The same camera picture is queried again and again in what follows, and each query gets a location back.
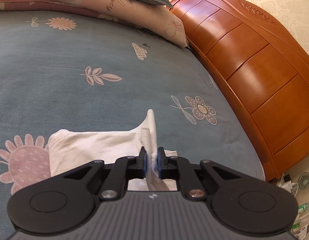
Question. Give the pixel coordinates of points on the pink floral folded quilt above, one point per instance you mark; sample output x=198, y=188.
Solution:
x=134, y=10

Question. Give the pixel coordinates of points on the small white fan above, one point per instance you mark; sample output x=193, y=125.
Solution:
x=305, y=181

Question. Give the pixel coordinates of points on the white printed t-shirt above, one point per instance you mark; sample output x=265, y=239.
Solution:
x=94, y=145

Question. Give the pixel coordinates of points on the blue floral bed sheet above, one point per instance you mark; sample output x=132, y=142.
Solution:
x=69, y=92

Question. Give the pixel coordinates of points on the green bottle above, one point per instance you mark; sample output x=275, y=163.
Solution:
x=307, y=205

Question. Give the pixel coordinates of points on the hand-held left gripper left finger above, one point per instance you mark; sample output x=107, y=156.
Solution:
x=144, y=165

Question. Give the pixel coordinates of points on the wooden bed headboard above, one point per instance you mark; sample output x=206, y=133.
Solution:
x=257, y=80

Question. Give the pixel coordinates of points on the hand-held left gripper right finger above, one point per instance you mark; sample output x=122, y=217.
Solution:
x=159, y=165

